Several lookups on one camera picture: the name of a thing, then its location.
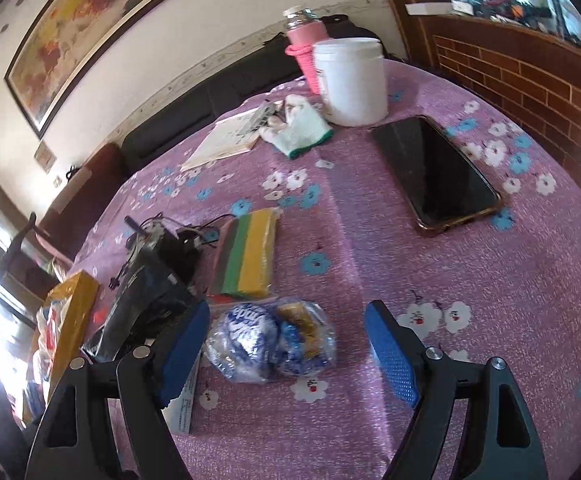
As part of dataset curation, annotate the white plastic tub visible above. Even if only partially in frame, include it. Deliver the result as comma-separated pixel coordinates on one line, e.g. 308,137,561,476
313,37,390,127

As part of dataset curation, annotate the black smartphone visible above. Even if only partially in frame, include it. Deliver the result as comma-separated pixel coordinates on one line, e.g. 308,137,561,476
369,115,504,237

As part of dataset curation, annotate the rainbow striped sponge pack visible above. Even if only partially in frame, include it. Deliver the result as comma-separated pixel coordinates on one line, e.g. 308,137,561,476
208,207,281,298

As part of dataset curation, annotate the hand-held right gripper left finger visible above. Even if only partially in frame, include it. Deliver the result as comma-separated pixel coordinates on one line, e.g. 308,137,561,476
24,300,211,480

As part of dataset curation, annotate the framed wall painting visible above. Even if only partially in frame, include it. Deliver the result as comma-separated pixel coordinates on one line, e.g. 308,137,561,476
5,0,184,140

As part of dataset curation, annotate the white flat box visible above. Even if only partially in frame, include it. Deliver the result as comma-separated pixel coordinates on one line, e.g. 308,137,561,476
405,1,474,16

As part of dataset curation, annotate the pink bottle with knit sleeve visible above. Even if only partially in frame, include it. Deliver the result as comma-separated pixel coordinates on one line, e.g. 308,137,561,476
283,6,331,95

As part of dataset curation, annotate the clear plastic bag blue print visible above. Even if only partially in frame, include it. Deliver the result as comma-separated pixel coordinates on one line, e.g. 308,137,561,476
205,297,337,385

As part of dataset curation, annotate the grey remote control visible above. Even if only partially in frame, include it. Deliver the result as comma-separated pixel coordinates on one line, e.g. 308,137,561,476
240,101,277,136

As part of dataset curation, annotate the brown upholstered chair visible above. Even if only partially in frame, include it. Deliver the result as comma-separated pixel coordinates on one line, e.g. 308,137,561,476
38,142,126,261

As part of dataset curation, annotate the white printed booklet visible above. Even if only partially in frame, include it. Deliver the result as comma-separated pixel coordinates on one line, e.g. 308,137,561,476
180,100,284,172

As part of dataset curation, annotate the black bag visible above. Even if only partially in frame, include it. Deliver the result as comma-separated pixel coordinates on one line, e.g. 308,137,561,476
321,14,367,41

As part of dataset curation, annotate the white printed paper slip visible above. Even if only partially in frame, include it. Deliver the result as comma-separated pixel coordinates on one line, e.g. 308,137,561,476
162,350,202,437

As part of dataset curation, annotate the dark wooden chair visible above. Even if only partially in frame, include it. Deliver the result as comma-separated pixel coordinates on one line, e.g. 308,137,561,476
0,212,74,306

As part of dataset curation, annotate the yellow cardboard box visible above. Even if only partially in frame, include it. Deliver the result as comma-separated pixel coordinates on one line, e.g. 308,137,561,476
23,270,100,426

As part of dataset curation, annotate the pile of windowsill items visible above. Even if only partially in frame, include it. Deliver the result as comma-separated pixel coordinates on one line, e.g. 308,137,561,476
451,0,581,51

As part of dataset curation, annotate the small wall plaque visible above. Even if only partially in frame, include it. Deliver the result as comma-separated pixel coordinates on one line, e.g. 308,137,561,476
34,141,57,173

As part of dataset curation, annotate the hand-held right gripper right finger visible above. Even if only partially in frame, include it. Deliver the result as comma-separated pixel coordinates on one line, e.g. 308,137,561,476
365,300,546,480

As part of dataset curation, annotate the white plastic bag red print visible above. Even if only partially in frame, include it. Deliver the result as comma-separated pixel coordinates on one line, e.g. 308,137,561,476
35,300,64,376

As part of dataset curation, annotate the black sofa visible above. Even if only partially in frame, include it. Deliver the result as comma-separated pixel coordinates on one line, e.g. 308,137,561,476
120,22,386,177

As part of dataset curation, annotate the purple floral tablecloth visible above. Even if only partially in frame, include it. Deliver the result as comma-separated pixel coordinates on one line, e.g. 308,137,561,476
73,57,581,480

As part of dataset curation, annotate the black printed packet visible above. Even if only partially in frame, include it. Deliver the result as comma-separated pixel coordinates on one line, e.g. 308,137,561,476
81,252,201,363

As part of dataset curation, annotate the white work glove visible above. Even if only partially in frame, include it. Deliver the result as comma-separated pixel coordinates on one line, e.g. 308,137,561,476
259,94,335,160

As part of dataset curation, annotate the black device with cables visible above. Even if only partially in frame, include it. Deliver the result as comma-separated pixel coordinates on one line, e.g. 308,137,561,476
120,215,221,286

